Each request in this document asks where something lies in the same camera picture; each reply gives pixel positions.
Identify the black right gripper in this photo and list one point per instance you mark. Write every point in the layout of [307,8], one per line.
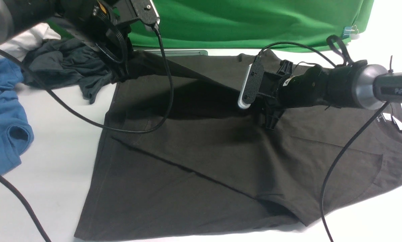
[282,90]

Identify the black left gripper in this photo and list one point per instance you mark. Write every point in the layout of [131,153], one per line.
[93,23]

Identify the dark gray long-sleeve top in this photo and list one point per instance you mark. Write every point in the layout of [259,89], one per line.
[212,168]

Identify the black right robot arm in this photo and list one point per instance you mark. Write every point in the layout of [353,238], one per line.
[352,84]

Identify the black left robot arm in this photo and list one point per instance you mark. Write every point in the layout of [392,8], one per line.
[17,16]

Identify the dark teal crumpled garment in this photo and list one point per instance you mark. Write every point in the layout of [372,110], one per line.
[69,62]

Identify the green backdrop cloth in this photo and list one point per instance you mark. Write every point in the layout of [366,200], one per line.
[202,24]

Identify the white crumpled garment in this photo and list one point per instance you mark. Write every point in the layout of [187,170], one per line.
[29,40]

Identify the blue binder clip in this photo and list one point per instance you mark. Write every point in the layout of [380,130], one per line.
[348,31]

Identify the blue t-shirt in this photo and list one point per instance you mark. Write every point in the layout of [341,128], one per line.
[16,134]

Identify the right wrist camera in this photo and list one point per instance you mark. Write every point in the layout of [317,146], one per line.
[258,82]

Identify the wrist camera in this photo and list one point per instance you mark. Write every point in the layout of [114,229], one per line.
[131,11]
[258,82]

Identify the table cable grommet tray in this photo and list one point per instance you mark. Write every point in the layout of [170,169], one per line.
[179,52]

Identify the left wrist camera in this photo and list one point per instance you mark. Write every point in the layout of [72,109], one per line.
[131,11]

